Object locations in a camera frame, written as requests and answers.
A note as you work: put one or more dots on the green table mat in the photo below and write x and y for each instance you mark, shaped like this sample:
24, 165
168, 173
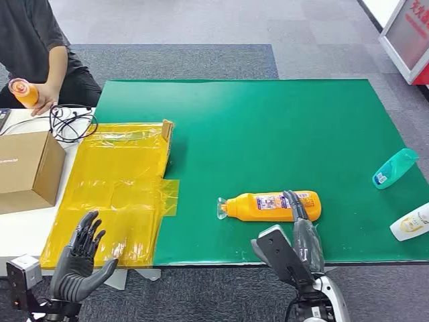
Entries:
268, 133

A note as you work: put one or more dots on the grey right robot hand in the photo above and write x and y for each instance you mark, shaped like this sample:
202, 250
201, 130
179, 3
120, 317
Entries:
308, 246

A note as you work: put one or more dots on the person's hand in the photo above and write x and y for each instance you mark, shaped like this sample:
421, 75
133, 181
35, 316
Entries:
47, 98

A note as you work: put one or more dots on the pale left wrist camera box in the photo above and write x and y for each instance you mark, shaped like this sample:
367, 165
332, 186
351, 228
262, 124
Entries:
23, 277

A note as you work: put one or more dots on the yellow film covered cardboard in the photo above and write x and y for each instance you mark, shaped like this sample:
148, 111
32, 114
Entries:
114, 177

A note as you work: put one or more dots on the orange bottle with clear cap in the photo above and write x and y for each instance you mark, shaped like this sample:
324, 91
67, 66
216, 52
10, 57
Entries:
25, 92

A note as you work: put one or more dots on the white and red sign stand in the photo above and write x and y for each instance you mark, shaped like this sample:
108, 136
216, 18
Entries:
407, 35

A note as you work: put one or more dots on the white plastic bottle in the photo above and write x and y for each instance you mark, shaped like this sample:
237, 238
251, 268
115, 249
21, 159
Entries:
412, 222

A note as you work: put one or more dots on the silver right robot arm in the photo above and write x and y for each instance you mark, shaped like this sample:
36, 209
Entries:
330, 297

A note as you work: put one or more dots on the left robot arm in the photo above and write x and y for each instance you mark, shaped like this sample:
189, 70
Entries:
63, 306

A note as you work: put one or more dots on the person's forearm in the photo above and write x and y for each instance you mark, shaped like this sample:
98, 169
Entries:
56, 66

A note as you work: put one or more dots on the person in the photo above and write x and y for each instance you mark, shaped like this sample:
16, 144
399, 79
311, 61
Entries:
19, 35

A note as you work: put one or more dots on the teal plastic bottle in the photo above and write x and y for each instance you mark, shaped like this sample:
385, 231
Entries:
395, 169

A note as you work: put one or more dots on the brown cardboard box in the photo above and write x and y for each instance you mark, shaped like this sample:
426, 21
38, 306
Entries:
23, 164

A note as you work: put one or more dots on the dark grey flat device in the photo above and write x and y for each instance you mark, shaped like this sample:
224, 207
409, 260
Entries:
3, 119

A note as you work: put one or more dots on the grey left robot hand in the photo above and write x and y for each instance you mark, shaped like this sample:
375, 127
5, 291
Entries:
78, 266

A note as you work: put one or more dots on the orange bottle with printed label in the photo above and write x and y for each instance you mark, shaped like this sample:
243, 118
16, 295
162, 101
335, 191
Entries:
248, 209

